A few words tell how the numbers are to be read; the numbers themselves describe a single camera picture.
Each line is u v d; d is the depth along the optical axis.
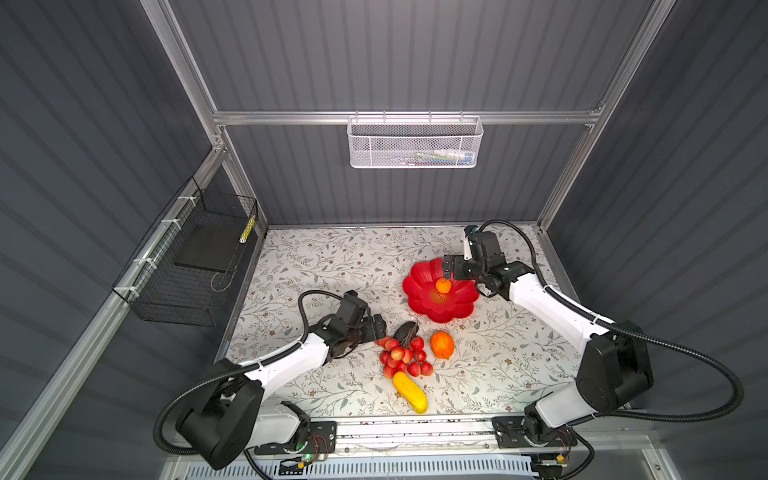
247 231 0.81
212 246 0.74
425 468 0.77
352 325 0.69
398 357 0.79
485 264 0.65
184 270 0.72
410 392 0.79
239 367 0.46
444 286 0.99
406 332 0.83
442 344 0.83
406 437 0.75
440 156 0.93
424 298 0.99
